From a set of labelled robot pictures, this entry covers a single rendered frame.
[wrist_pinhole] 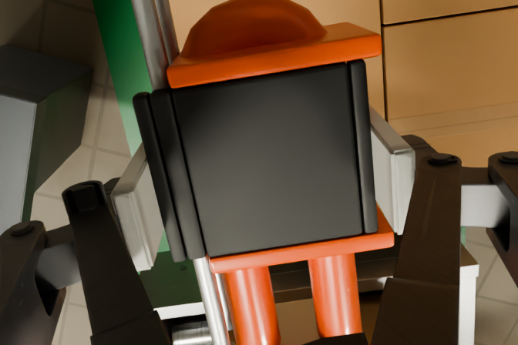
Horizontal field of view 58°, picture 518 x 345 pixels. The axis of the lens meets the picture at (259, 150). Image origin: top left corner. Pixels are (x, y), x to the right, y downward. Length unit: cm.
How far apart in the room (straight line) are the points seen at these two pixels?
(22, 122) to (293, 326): 54
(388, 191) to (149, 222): 8
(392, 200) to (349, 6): 71
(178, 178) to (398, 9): 73
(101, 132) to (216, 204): 134
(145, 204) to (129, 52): 127
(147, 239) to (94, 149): 138
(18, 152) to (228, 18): 59
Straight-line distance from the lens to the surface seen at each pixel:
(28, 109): 71
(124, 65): 143
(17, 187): 76
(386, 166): 16
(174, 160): 17
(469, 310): 111
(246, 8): 17
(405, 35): 88
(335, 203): 18
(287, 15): 17
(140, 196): 16
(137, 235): 16
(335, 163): 17
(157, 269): 110
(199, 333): 111
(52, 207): 166
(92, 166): 156
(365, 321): 101
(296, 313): 26
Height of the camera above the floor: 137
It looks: 70 degrees down
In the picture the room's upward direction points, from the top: 175 degrees clockwise
